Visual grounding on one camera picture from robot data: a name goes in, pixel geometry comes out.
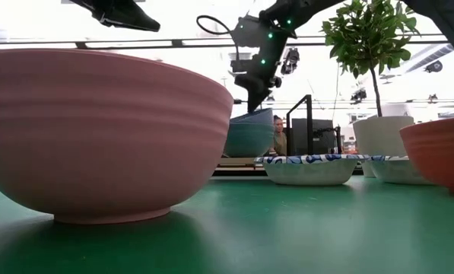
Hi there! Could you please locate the person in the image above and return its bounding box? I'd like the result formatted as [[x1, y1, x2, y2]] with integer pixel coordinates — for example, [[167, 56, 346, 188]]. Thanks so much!
[[270, 114, 288, 158]]

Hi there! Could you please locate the green table mat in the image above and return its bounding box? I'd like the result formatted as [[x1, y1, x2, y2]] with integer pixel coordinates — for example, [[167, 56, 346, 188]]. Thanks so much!
[[0, 173, 454, 274]]

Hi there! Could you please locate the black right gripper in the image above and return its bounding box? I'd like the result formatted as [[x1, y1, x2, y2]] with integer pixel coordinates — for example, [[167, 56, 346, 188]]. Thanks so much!
[[236, 30, 288, 113]]

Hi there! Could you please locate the black monitor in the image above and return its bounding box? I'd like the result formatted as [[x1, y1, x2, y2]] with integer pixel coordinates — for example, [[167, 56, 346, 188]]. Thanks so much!
[[290, 118, 336, 156]]

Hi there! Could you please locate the white round plant pot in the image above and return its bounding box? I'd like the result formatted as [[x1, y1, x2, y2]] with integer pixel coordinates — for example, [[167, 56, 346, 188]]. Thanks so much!
[[352, 115, 416, 179]]

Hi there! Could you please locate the black horizontal ceiling rail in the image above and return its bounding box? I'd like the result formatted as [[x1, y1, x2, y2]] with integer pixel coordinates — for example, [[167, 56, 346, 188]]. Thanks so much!
[[0, 36, 450, 51]]

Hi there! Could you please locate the green plastic bowl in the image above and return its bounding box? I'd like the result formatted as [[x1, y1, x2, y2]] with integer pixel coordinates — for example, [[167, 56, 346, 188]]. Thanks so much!
[[223, 120, 275, 158]]

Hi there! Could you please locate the red plastic bowl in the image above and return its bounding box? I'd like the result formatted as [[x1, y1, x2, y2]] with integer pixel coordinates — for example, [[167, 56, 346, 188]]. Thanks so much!
[[399, 116, 454, 196]]

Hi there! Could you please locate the black ceiling spotlight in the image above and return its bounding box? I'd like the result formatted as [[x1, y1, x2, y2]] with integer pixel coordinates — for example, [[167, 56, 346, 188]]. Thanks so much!
[[350, 88, 367, 104], [281, 47, 300, 76], [424, 59, 443, 74]]

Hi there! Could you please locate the blue patterned paper bowl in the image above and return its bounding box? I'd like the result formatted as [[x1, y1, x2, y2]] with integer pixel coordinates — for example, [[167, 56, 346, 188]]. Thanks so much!
[[367, 155, 435, 186], [255, 154, 370, 186]]

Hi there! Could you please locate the blue plastic bowl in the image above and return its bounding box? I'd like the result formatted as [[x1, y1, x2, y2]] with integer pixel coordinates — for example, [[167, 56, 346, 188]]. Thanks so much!
[[230, 107, 275, 126]]

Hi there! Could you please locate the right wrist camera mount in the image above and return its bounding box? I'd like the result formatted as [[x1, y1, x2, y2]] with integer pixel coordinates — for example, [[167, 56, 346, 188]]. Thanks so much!
[[229, 15, 268, 49]]

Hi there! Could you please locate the pink plastic bowl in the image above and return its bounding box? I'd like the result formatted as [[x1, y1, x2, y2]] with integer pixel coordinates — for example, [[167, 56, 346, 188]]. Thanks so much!
[[0, 48, 235, 225]]

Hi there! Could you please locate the small green leafy tree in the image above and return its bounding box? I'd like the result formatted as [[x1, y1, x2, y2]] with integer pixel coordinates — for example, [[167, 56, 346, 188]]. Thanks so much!
[[321, 0, 421, 118]]

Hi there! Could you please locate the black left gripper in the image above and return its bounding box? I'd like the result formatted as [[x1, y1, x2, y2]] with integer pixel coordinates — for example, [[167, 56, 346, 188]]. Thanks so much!
[[69, 0, 161, 33]]

